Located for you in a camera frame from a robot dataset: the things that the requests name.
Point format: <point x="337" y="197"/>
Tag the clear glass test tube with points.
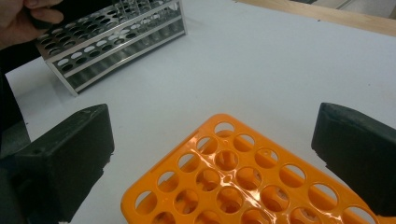
<point x="120" y="6"/>

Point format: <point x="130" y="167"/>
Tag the wooden table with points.
<point x="342" y="20"/>

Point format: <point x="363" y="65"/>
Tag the silver metal test tube rack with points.
<point x="124" y="53"/>

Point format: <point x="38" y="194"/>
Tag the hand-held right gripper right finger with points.
<point x="358" y="155"/>

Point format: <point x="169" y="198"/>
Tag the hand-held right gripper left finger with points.
<point x="62" y="161"/>

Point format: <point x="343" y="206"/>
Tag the white table board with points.
<point x="233" y="77"/>

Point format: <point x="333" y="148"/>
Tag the orange plastic test tube rack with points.
<point x="279" y="167"/>

